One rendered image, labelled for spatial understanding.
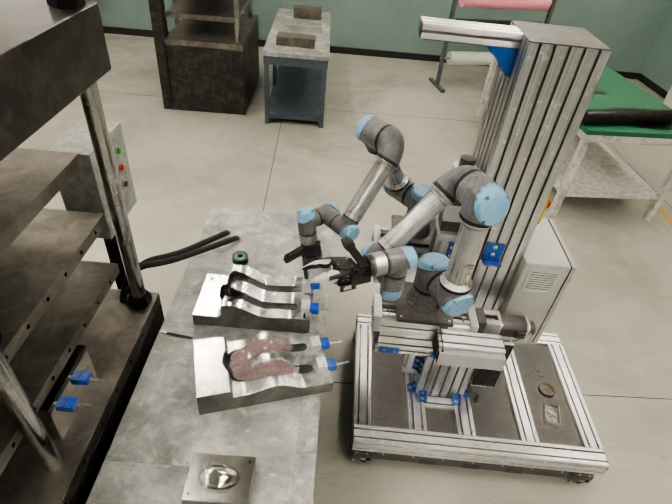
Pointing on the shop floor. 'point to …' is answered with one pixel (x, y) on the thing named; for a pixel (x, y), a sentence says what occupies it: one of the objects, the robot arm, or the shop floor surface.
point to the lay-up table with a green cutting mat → (579, 151)
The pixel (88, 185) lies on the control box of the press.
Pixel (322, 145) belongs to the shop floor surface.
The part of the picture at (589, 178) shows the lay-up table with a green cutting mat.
